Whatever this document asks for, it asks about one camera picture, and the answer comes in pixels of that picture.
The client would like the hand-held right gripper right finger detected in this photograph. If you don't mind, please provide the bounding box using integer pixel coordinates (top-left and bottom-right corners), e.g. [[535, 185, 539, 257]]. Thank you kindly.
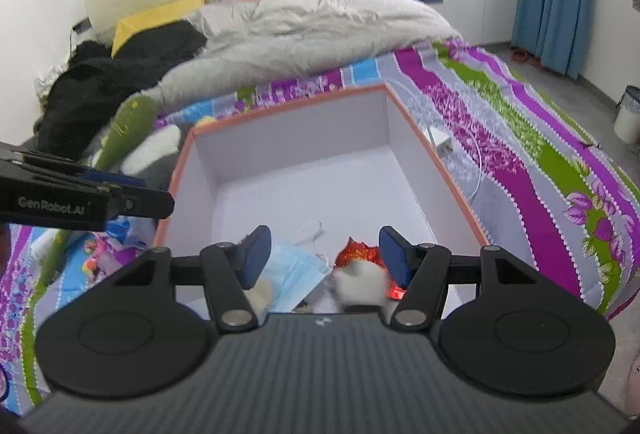
[[378, 226, 547, 331]]

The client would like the grey duvet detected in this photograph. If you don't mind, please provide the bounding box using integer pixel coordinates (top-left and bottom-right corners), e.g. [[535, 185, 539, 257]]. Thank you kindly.
[[155, 0, 461, 115]]

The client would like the white fluffy plush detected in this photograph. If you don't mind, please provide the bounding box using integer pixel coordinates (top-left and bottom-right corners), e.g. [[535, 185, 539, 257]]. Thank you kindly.
[[332, 264, 391, 313]]

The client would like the blue face mask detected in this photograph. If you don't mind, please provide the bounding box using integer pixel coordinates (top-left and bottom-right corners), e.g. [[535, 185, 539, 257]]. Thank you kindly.
[[260, 221, 334, 313]]

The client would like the silver crinkled bag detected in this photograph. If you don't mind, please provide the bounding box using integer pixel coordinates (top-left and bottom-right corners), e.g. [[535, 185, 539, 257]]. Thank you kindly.
[[34, 64, 66, 100]]

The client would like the orange white cardboard box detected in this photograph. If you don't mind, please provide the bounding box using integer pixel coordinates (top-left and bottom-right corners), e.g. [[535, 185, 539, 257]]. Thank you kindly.
[[154, 82, 492, 313]]

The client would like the beige fluffy item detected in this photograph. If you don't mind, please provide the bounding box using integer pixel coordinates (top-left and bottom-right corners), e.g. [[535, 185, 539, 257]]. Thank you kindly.
[[247, 280, 276, 315]]

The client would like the green plush toy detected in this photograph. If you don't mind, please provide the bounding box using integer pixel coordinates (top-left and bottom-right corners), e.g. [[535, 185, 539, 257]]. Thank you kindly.
[[39, 94, 158, 287]]

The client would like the black white plush toy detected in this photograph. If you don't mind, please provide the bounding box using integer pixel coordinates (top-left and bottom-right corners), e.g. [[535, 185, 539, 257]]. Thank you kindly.
[[122, 124, 183, 187]]

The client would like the yellow pillow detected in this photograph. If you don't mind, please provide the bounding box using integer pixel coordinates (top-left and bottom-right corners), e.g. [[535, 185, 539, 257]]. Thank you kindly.
[[111, 0, 207, 57]]

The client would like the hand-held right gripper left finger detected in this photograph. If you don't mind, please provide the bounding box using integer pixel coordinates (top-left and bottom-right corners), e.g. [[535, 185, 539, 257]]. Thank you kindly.
[[97, 225, 273, 333]]

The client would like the blue snack packet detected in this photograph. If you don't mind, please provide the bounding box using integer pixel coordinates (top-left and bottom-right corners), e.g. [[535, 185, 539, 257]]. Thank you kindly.
[[107, 219, 154, 247]]

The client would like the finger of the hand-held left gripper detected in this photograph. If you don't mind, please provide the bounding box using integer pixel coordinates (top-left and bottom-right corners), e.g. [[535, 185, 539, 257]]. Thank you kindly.
[[0, 141, 148, 189], [102, 184, 176, 221]]

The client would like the white trash bin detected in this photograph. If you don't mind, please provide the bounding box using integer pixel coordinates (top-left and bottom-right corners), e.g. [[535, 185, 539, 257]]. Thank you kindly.
[[614, 86, 640, 145]]

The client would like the black clothing pile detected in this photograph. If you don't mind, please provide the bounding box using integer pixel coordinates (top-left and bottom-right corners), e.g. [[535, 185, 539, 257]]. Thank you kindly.
[[37, 21, 208, 159]]

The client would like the white charger with cable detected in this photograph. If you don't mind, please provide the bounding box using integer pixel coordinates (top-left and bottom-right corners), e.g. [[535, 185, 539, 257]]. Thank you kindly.
[[424, 126, 487, 203]]

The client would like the red foil wrapper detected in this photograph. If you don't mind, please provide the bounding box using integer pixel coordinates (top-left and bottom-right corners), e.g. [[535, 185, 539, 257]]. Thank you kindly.
[[333, 236, 386, 271]]

